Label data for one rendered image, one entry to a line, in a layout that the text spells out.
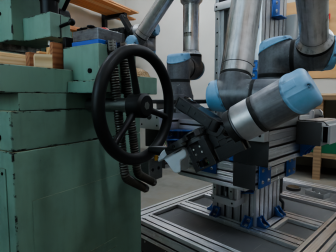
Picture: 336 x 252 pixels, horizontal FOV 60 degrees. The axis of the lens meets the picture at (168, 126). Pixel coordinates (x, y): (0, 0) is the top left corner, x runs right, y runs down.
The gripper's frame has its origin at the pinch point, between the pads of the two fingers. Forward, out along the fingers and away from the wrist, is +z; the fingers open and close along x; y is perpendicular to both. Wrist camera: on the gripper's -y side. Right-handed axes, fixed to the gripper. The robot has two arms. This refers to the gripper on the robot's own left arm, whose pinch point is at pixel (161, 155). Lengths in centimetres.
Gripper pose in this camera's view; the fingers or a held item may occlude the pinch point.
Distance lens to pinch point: 69.0
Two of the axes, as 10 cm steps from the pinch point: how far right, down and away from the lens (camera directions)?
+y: 4.1, 8.9, -2.0
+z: -7.2, 4.5, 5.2
